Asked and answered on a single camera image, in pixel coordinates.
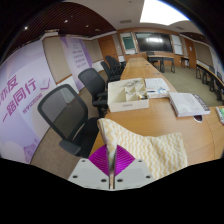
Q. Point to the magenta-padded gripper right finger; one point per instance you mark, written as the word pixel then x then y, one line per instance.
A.
pixel 136 173

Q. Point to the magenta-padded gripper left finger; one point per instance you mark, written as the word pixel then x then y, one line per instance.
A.
pixel 86 173

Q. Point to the cream zigzag-patterned towel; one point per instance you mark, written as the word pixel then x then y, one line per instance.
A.
pixel 160 150

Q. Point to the black mesh office chair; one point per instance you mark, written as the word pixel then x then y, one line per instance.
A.
pixel 63 113
pixel 91 83

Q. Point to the white open cardboard box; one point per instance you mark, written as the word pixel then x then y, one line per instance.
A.
pixel 123 105

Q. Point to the round black table grommet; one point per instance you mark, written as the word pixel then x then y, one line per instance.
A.
pixel 198 118

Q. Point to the white blue-printed packet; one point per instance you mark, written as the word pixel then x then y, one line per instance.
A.
pixel 160 93

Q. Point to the white book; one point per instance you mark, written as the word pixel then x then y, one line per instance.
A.
pixel 186 105

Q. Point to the white printed paper sheet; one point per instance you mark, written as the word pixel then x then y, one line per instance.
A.
pixel 156 83

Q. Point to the pack of coloured markers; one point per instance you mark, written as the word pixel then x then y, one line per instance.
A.
pixel 220 115

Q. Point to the row of black office chairs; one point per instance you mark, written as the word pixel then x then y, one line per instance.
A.
pixel 113 65

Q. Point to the purple standing banner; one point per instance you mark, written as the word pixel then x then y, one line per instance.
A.
pixel 78 60

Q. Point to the dark-legged wooden desk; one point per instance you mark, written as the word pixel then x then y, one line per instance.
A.
pixel 163 58

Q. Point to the black chair behind desk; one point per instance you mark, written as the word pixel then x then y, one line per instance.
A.
pixel 150 54

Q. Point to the group of black chairs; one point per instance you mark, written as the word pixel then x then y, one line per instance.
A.
pixel 218 83

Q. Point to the long curved wooden table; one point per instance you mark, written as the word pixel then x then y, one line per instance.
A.
pixel 210 75

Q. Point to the small dark side table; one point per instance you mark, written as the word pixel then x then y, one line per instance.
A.
pixel 185 59

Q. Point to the brown wooden door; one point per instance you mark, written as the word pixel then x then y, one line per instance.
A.
pixel 107 48
pixel 190 53

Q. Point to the white board with green panel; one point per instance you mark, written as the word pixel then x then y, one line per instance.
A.
pixel 128 43

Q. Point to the bright ceiling light panel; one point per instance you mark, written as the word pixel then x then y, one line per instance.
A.
pixel 163 13

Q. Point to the large purple wall banner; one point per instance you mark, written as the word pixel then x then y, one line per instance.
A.
pixel 23 96

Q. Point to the large black wall screen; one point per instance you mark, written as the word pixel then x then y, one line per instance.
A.
pixel 153 42

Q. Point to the white wall whiteboard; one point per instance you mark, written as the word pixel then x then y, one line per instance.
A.
pixel 177 45

